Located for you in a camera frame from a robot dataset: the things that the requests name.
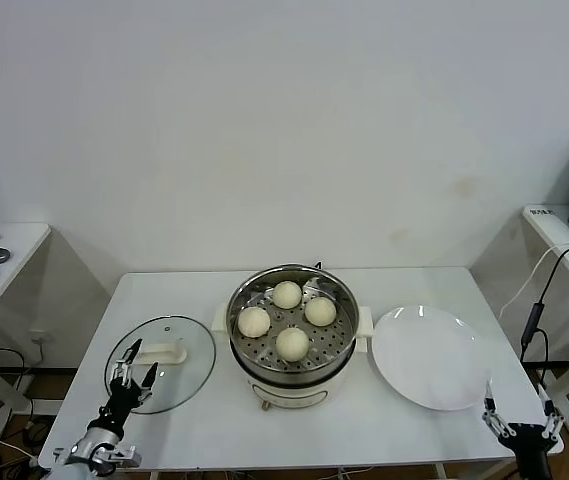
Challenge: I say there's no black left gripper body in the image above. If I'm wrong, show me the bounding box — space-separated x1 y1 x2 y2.
97 381 146 432

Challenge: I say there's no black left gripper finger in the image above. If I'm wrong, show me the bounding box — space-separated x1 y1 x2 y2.
109 338 144 390
137 362 160 402

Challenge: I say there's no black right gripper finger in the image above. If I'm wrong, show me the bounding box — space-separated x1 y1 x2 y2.
537 383 565 442
481 379 514 440

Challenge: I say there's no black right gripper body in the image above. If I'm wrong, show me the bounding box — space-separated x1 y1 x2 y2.
497 422 561 480

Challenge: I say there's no glass lid with white handle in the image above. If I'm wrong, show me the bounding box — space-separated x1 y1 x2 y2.
103 314 217 415

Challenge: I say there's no white steamed baozi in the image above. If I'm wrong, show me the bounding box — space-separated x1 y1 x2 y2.
272 280 303 309
237 305 272 339
276 326 311 362
303 296 338 327

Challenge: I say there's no steel perforated steamer basket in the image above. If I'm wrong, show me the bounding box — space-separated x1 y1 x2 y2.
226 264 360 384

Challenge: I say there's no white round plate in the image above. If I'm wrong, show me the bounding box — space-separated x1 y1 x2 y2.
371 304 494 412

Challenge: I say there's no white electric cooker base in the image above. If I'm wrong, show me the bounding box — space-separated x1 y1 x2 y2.
211 303 375 412

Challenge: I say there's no white side table with mouse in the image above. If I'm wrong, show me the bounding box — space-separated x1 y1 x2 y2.
0 222 51 444

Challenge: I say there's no white side table with label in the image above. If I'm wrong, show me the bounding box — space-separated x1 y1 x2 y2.
521 204 569 436

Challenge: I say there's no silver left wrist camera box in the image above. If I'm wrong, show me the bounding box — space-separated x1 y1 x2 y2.
94 443 144 469

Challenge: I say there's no white wall outlet with plug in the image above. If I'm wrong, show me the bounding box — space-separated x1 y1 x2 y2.
27 328 58 361

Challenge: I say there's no black floor cable bundle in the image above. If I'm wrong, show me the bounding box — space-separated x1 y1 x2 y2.
23 419 55 451

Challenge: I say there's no black cable with adapter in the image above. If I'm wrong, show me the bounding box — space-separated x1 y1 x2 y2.
518 242 569 394

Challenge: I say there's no white floor cable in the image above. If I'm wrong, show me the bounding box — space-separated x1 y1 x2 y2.
0 422 40 459

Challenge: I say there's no white laptop cable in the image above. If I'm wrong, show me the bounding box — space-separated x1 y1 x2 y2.
498 239 569 321

